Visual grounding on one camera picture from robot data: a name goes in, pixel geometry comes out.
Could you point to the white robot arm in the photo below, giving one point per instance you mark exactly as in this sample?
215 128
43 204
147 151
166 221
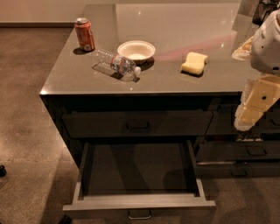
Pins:
263 51

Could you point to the white paper bowl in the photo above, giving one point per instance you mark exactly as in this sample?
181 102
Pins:
137 50

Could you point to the yellow sponge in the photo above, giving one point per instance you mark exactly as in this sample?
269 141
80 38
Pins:
194 63

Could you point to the clear plastic water bottle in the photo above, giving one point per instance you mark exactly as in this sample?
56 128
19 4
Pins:
115 65

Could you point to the black wheel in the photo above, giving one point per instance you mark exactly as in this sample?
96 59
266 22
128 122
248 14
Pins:
2 171
65 220

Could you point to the black wheel at bottom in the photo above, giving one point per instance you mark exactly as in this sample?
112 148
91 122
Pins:
65 220

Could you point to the grey kitchen counter cabinet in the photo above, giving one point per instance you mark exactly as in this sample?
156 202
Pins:
212 28

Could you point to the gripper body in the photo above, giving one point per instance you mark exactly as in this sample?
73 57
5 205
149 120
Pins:
267 48

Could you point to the orange soda can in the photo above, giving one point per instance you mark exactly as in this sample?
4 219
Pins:
84 34

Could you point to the black wire dish rack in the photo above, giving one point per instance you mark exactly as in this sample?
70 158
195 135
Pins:
263 10

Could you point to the black wheel at left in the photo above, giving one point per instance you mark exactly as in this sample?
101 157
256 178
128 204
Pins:
2 171

